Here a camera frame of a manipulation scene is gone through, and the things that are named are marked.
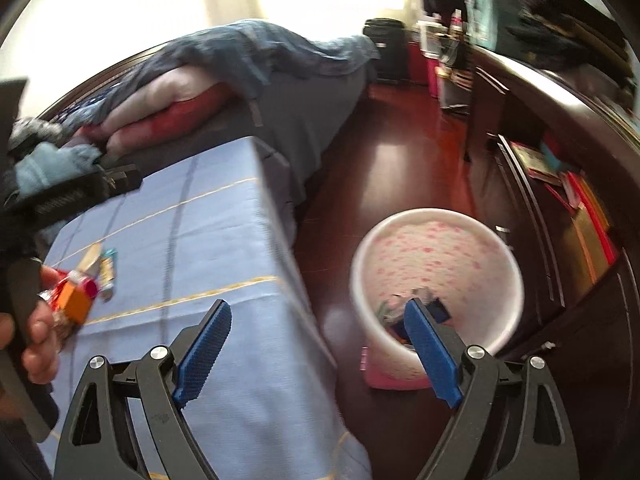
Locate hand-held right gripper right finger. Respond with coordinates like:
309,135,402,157
402,297,581,480

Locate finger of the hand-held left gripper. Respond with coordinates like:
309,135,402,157
10,257,43,346
0,162,142,231

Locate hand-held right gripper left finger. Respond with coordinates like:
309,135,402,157
54,299,233,480

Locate red foil wrapper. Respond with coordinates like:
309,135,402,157
42,267,98,311

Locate small orange box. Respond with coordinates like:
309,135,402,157
57,280,96,326

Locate green white packet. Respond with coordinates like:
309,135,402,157
377,300,406,326

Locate pink bin white dotted liner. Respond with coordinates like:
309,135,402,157
349,208,525,391

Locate person's left hand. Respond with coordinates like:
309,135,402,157
22,302,63,383

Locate grey patterned blanket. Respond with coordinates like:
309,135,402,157
10,117,63,148

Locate blue fleece blanket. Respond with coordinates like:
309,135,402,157
10,142,101,196

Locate small cream box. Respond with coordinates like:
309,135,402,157
82,245,103,276

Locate folded pink red quilt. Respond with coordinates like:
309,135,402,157
75,67,236,156

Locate blue striped tablecloth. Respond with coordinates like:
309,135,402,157
37,136,373,480

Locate colourful books on shelf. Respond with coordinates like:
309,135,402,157
510,132,621,286

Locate bed with grey skirt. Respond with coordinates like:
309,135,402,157
107,67,371,206

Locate dark wooden cabinet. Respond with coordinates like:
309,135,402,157
465,45,640,480

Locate striped bag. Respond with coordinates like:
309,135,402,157
437,67,473,111

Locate red storage box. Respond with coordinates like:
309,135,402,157
407,42,441,98

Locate black suitcase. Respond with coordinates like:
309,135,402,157
362,18,410,84

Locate white plastic container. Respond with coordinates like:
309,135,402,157
420,17,446,56

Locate teal printed bag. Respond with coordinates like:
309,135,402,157
465,0,501,46

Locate dark folded clothes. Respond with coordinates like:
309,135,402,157
500,0,631,91

